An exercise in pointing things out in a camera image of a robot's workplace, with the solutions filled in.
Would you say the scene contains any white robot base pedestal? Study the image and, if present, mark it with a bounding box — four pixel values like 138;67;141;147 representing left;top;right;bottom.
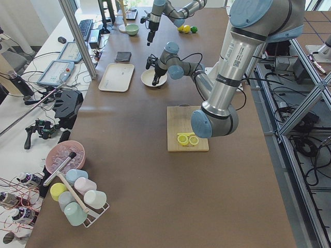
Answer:
204;43;245;92

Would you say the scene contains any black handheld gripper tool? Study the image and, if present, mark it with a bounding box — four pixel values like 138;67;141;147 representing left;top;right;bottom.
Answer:
24;119;60;149

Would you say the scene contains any bamboo cutting board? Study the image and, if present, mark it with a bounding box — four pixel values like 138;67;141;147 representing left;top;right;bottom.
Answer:
167;105;209;152

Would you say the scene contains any light blue plastic cup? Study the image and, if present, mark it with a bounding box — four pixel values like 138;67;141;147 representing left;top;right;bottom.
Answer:
66;169;88;186

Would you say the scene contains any grey plastic cup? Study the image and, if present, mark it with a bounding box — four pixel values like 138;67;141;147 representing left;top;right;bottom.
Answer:
58;191;76;212

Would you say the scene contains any cream rabbit tray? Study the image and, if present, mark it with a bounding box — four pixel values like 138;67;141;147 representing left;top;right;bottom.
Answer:
98;63;134;92

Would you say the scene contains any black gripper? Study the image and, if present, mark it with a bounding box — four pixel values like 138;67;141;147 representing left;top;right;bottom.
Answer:
152;64;166;86
147;21;159;46

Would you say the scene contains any black keyboard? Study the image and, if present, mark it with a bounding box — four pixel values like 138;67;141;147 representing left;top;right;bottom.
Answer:
79;19;93;41

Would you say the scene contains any white wire cup rack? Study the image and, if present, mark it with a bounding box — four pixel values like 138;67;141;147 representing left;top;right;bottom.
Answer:
83;203;110;228

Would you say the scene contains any whole yellow lemon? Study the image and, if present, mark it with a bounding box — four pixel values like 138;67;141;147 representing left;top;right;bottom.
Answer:
177;25;184;33
183;25;191;34

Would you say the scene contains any cream round plate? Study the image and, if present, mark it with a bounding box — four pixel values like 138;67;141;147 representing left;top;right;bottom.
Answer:
141;69;168;87

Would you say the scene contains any mint green bowl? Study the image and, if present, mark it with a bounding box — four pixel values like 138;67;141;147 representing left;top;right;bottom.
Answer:
125;24;139;36

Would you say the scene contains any grey folded cloth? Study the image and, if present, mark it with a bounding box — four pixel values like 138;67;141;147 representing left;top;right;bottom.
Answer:
115;51;131;62

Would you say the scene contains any mint green plastic cup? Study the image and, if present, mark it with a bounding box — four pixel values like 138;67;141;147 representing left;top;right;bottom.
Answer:
64;202;87;226

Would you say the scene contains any white plastic cup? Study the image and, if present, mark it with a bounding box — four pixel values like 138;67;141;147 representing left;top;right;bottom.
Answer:
84;190;107;209

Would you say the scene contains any yellow plastic knife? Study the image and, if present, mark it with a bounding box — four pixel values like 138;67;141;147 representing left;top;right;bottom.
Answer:
177;132;195;136

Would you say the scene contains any wooden stand with base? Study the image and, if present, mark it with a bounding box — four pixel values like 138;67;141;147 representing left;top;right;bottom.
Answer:
117;0;128;33

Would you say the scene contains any teach pendant tablet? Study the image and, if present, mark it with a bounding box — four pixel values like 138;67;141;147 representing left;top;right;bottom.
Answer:
58;42;82;64
37;60;74;87

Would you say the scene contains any pink bowl with ice cubes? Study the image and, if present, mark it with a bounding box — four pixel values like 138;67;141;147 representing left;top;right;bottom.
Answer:
46;141;86;174

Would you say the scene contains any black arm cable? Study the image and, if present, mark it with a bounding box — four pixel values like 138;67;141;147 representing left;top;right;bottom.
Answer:
178;53;207;78

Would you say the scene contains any computer mouse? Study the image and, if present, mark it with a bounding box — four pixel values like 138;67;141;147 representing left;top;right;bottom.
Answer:
57;36;67;44

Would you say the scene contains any aluminium frame post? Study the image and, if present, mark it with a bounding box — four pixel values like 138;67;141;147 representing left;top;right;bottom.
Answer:
58;0;97;80

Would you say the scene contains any yellow plastic cup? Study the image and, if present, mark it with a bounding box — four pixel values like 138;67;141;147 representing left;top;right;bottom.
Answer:
50;182;68;202

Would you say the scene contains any black plastic housing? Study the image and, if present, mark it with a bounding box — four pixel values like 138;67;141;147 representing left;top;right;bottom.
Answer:
52;90;83;129

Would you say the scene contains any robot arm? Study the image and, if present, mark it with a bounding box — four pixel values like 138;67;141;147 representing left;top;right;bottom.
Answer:
152;1;305;138
140;0;207;46

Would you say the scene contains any green lime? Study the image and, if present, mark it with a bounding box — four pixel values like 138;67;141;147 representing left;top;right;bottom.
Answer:
190;26;198;34

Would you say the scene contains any black flat box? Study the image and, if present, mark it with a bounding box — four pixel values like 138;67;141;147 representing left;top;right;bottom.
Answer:
58;130;71;143

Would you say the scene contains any pink plastic cup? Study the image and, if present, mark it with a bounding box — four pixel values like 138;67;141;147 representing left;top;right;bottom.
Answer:
74;177;97;196

